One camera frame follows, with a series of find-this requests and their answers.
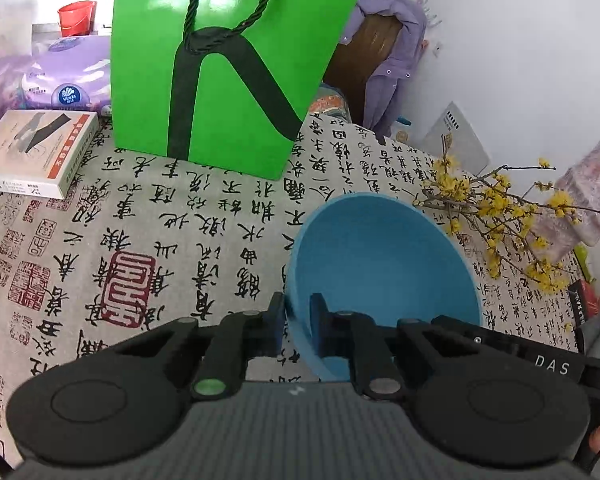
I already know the purple tissue pack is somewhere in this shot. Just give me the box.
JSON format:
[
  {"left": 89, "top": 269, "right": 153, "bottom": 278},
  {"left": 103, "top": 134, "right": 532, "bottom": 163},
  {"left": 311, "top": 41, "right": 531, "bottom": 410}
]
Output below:
[
  {"left": 0, "top": 55, "right": 31, "bottom": 128},
  {"left": 17, "top": 35, "right": 113, "bottom": 113}
]

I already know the white cardboard box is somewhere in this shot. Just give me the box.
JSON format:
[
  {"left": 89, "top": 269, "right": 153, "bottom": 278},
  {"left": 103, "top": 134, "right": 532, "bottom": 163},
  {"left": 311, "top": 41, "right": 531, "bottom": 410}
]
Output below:
[{"left": 0, "top": 110, "right": 101, "bottom": 200}]

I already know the green paper bag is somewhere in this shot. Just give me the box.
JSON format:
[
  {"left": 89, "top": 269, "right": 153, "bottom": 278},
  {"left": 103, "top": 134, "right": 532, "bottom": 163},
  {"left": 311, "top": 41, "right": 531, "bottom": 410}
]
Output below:
[{"left": 111, "top": 0, "right": 378, "bottom": 181}]

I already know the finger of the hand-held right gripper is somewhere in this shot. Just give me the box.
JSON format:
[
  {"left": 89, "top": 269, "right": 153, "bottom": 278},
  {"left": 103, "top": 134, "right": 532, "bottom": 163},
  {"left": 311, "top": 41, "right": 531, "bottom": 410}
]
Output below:
[{"left": 431, "top": 315, "right": 481, "bottom": 345}]

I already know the red bucket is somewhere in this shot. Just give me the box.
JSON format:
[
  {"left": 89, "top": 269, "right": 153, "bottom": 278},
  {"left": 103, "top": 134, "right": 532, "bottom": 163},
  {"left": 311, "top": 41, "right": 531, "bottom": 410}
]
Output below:
[{"left": 57, "top": 1, "right": 97, "bottom": 37}]

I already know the yellow flower branch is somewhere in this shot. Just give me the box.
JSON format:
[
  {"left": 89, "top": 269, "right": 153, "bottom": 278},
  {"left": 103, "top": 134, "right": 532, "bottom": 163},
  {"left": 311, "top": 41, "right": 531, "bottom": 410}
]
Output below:
[{"left": 412, "top": 156, "right": 600, "bottom": 293}]

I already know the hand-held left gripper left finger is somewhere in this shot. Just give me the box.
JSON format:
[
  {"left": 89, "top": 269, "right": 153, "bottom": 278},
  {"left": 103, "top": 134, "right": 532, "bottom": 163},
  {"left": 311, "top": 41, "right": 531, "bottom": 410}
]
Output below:
[{"left": 107, "top": 291, "right": 287, "bottom": 402}]

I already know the calligraphy printed tablecloth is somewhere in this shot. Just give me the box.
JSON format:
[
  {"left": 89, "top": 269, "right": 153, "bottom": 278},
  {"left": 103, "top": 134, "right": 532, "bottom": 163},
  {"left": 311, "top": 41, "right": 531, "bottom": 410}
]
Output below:
[{"left": 0, "top": 110, "right": 600, "bottom": 466}]

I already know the colourful printed bag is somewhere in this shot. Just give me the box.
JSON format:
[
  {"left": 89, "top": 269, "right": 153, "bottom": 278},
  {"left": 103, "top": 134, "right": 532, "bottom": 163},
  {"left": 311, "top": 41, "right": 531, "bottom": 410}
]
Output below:
[{"left": 307, "top": 85, "right": 353, "bottom": 123}]

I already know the yellow-green plastic bag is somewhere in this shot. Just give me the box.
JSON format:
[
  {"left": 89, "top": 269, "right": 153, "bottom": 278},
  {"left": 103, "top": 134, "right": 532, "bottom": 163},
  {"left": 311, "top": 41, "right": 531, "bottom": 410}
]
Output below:
[{"left": 575, "top": 245, "right": 593, "bottom": 281}]

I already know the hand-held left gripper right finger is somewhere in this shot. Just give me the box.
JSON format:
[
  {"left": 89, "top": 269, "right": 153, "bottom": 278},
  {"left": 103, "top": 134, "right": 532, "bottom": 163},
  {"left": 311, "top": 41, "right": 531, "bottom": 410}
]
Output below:
[{"left": 308, "top": 292, "right": 463, "bottom": 403}]

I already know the white booklet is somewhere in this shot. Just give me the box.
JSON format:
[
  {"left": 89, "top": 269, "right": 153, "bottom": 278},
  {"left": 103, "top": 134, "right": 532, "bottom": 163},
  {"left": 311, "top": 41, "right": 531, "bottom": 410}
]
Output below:
[{"left": 420, "top": 101, "right": 492, "bottom": 173}]

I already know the wooden chair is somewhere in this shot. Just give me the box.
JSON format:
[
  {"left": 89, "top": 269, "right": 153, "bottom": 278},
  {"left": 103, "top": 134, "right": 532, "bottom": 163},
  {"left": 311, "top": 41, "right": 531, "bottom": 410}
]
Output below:
[{"left": 322, "top": 12, "right": 406, "bottom": 126}]

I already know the small blue bowl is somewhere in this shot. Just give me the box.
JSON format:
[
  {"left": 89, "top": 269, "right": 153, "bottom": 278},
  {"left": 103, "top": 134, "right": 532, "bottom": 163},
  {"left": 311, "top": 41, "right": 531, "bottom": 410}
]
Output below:
[{"left": 284, "top": 192, "right": 483, "bottom": 382}]

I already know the purple jacket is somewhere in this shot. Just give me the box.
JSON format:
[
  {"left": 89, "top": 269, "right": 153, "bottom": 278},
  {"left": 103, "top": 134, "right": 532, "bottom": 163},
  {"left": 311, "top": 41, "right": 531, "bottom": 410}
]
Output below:
[{"left": 337, "top": 0, "right": 428, "bottom": 138}]

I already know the red box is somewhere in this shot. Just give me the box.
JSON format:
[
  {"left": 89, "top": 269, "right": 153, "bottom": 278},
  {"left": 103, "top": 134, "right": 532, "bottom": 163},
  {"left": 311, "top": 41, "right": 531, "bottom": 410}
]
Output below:
[{"left": 567, "top": 279, "right": 600, "bottom": 331}]

